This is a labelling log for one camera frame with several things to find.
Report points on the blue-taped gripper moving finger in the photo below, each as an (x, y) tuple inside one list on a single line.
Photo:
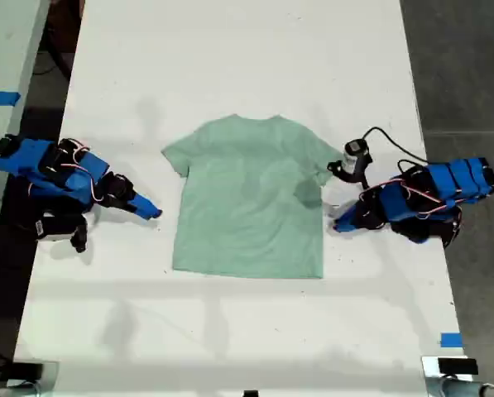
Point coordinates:
[(352, 225), (141, 213)]

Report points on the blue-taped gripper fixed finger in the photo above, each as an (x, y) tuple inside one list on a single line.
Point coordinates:
[(147, 204), (351, 213)]

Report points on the pale green T-shirt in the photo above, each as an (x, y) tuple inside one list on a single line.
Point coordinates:
[(246, 207)]

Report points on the long blue tape strip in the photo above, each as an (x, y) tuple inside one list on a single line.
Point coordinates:
[(0, 98)]

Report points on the short blue tape strip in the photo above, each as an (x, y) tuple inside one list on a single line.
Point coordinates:
[(451, 340)]

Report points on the small black box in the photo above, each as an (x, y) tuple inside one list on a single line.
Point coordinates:
[(28, 370), (457, 366)]

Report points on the tiny black block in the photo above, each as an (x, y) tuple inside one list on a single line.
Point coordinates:
[(250, 393)]

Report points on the black camera stalk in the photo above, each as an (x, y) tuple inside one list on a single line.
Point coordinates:
[(80, 240), (350, 177)]

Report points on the black and silver camera box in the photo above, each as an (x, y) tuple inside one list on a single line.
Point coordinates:
[(354, 152)]

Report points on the black camera box, white label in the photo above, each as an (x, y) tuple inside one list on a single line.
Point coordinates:
[(50, 227)]

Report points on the silver metal table bracket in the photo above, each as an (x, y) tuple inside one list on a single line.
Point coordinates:
[(430, 378), (51, 378)]

